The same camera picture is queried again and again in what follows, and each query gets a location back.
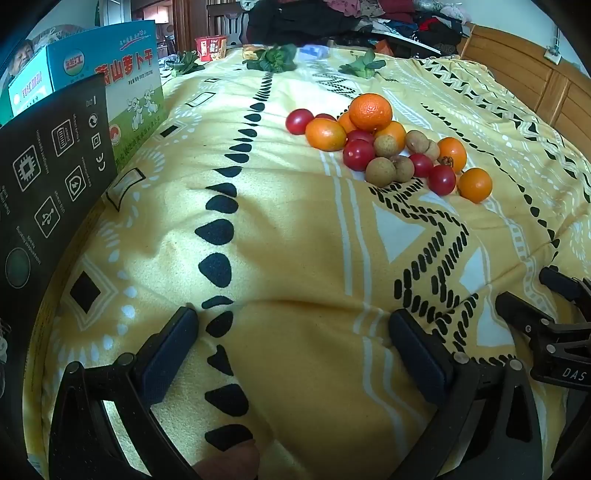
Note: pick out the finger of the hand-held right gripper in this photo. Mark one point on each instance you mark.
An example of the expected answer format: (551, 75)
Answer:
(526, 316)
(565, 284)

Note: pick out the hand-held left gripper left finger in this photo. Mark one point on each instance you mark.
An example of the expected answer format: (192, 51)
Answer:
(168, 355)

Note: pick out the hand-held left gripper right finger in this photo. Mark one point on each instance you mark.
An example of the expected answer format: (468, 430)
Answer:
(418, 355)

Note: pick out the cluster of cherry tomatoes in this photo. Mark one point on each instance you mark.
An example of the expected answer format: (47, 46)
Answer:
(358, 154)

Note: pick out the small orange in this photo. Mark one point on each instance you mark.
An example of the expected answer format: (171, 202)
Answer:
(452, 153)
(474, 184)
(395, 133)
(325, 134)
(344, 122)

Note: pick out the large orange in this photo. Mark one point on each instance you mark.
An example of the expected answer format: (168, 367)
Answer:
(370, 112)

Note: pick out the person's left hand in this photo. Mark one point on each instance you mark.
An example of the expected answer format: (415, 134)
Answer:
(231, 464)

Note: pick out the brown longan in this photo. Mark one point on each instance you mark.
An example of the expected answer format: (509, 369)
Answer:
(387, 145)
(403, 167)
(433, 150)
(415, 138)
(381, 171)

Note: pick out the black box with white icons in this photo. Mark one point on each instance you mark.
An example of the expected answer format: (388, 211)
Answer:
(46, 184)

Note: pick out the wooden headboard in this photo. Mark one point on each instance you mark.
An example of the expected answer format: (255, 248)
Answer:
(517, 69)

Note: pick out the blue and green cardboard box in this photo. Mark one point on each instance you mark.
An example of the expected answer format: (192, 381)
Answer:
(124, 69)

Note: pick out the leafy green vegetable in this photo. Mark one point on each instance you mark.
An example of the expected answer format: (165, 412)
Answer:
(364, 64)
(272, 57)
(187, 63)

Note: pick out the red snack packet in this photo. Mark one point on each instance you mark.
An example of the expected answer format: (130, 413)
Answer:
(211, 47)

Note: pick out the orange snack packet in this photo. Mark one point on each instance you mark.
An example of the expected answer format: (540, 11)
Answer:
(251, 52)

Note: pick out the blue and white packet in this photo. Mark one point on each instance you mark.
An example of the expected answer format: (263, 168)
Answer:
(311, 52)

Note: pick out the wooden wardrobe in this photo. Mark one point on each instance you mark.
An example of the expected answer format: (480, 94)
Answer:
(189, 23)

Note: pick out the wooden chair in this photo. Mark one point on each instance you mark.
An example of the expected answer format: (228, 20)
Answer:
(226, 23)

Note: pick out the pile of clothes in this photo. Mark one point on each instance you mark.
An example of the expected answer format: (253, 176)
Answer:
(300, 18)

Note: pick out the white wall socket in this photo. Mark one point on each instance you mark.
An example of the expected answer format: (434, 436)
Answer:
(552, 53)

